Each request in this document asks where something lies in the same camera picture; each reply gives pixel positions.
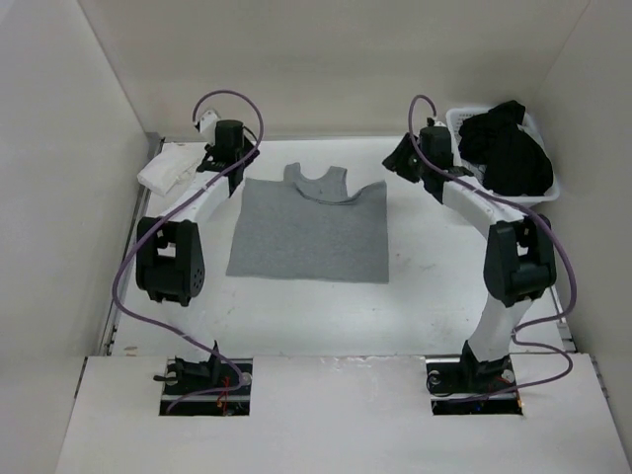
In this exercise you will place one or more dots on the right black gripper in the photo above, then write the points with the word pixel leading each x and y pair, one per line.
pixel 396 161

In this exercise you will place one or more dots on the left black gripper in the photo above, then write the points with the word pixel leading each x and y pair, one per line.
pixel 246 147

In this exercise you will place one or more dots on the grey tank top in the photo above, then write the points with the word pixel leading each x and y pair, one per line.
pixel 300 228

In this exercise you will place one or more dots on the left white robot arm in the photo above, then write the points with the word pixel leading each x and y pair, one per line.
pixel 169 266

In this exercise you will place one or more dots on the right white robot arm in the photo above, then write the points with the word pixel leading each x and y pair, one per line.
pixel 519 263

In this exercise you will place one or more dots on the folded white tank top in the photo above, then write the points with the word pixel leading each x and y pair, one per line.
pixel 174 164

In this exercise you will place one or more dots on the black tank top in basket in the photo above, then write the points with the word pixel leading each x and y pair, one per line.
pixel 516 164

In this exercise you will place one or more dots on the white garment in basket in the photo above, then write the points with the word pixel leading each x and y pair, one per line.
pixel 477 170

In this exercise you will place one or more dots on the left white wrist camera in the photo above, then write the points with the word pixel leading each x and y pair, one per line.
pixel 205 125

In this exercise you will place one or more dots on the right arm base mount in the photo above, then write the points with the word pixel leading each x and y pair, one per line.
pixel 462 387

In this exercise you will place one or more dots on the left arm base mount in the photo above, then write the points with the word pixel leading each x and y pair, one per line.
pixel 202 388

